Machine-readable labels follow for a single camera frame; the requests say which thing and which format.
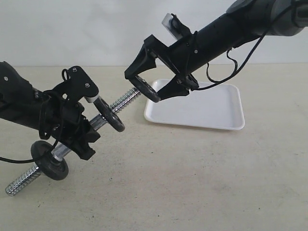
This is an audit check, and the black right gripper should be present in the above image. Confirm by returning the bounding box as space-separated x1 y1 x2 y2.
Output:
124 35 199 100

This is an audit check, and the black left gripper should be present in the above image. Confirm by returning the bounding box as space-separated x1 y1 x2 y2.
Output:
39 89 101 160

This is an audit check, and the black weight plate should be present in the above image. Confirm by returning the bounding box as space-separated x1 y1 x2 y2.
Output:
93 96 125 132
31 141 69 180
129 76 161 103

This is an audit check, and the chrome threaded dumbbell bar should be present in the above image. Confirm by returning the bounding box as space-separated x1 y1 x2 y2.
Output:
5 88 141 196

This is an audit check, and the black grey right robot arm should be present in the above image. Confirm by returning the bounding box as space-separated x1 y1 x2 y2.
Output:
124 0 308 103

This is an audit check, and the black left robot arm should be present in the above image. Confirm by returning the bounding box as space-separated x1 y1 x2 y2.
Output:
0 62 100 160

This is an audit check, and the white plastic tray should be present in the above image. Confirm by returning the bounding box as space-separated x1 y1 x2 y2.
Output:
144 84 245 130

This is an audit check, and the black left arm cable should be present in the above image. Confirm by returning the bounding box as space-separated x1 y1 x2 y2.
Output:
0 68 80 164

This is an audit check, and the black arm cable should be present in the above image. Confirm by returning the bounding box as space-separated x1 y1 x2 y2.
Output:
187 0 299 91
0 68 80 164

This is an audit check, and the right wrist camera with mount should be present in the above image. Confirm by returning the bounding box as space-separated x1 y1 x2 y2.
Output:
162 13 192 40

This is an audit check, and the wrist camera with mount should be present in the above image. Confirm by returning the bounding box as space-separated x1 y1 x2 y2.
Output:
162 13 192 40
52 65 99 103

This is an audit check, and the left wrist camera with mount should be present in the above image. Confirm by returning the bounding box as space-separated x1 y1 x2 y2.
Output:
52 65 99 103

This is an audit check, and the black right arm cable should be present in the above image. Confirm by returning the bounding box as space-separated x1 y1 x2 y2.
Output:
187 0 299 91

